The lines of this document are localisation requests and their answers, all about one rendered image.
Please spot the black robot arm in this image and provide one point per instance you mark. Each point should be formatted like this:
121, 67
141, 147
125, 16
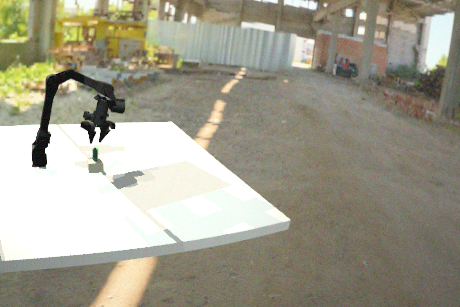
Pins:
52, 82

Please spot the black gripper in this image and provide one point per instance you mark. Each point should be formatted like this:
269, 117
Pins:
99, 122

